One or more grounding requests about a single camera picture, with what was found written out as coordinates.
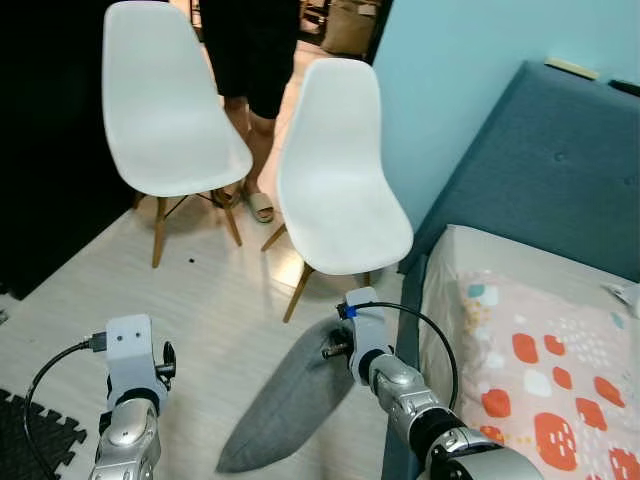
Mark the grey pillow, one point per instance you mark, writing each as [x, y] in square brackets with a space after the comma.
[290, 400]

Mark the pink orange patterned pillow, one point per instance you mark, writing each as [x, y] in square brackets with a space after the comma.
[560, 350]

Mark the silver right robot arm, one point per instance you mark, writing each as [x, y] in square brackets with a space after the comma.
[420, 410]

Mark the white chair wooden legs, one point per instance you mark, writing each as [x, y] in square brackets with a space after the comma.
[335, 180]
[160, 100]

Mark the black foam floor mat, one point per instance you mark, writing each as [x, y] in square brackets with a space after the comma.
[60, 440]

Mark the cream bed mattress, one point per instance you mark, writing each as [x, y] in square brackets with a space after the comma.
[470, 255]

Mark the beige sandal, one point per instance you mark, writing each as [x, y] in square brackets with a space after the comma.
[260, 207]
[226, 197]

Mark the person in black shorts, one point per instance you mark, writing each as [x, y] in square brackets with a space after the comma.
[250, 50]

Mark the small black device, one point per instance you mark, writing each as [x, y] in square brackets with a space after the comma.
[626, 87]

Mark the brown cardboard box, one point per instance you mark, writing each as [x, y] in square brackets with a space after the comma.
[350, 25]

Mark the small beige box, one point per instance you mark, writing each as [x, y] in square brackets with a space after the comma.
[570, 68]

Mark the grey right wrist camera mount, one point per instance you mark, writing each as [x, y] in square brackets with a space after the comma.
[365, 325]

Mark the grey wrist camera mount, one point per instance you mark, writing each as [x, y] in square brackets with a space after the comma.
[130, 345]
[365, 325]

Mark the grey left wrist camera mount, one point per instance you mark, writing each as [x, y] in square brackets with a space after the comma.
[130, 345]

